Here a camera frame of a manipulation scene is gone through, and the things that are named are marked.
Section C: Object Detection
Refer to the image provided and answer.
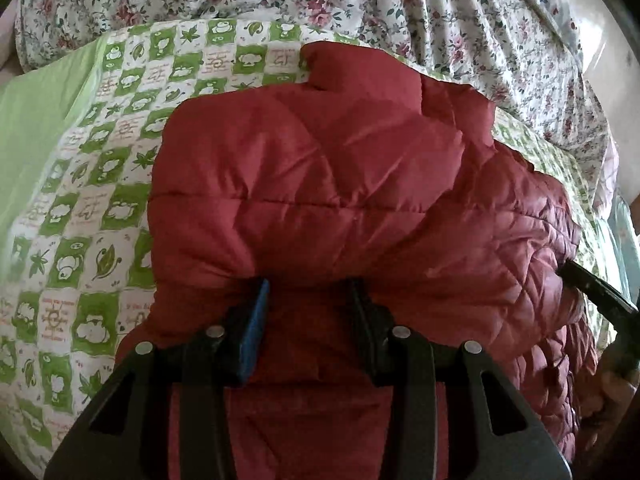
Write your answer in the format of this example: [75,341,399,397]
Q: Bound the pink blanket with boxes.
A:
[0,7,23,78]

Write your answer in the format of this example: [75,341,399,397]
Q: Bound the cherry print light blue pillow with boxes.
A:
[480,0,586,76]

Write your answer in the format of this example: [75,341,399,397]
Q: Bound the red quilted jacket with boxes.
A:
[114,41,601,480]

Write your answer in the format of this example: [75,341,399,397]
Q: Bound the person's right hand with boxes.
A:
[587,362,640,423]

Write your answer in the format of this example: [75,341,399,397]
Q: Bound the green checkered bed sheet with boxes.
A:
[0,17,621,466]

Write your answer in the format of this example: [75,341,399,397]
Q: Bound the rose floral quilt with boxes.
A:
[12,0,621,211]

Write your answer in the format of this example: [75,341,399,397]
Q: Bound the light blue cloth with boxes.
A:
[607,194,640,263]

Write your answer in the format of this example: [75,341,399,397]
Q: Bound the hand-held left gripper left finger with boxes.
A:
[44,278,273,480]

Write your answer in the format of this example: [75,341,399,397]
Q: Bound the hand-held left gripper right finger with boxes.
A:
[348,280,573,480]

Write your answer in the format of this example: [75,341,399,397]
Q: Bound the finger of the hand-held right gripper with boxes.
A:
[559,259,640,333]

